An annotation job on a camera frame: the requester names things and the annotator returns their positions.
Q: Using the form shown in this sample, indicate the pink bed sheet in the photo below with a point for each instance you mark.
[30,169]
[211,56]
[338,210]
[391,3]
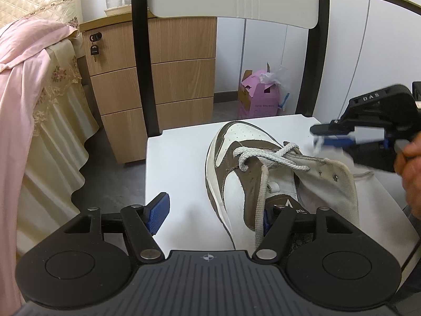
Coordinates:
[16,121]

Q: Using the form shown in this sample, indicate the white chair with black frame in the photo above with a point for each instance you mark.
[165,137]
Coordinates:
[177,171]

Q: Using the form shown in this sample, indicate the pink cardboard box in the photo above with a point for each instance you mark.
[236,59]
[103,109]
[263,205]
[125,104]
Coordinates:
[259,102]

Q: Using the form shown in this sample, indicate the white wardrobe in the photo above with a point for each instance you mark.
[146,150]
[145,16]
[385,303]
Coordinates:
[345,56]

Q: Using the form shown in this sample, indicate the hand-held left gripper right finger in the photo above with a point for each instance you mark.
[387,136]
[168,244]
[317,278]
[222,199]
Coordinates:
[267,220]

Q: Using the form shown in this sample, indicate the white and brown sneaker shoe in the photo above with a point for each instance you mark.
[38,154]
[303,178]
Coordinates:
[236,184]

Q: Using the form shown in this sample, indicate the white shoelace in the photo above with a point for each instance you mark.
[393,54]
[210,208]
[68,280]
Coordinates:
[261,197]

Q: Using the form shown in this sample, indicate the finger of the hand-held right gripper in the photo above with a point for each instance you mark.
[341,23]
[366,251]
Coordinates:
[335,127]
[338,141]

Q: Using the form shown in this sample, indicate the black cabinet keys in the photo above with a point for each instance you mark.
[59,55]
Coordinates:
[95,50]

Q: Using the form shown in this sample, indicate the wooden drawer cabinet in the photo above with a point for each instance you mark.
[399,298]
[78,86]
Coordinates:
[184,89]

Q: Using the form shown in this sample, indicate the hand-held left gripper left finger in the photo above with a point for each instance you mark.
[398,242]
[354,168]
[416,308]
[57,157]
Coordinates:
[158,211]

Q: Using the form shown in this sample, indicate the clear plastic bag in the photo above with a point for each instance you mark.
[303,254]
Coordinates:
[271,76]

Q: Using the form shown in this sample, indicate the cream lace bed skirt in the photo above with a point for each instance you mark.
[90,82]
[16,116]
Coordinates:
[56,144]

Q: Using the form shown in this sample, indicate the person's right hand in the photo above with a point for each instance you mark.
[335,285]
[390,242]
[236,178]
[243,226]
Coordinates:
[412,171]

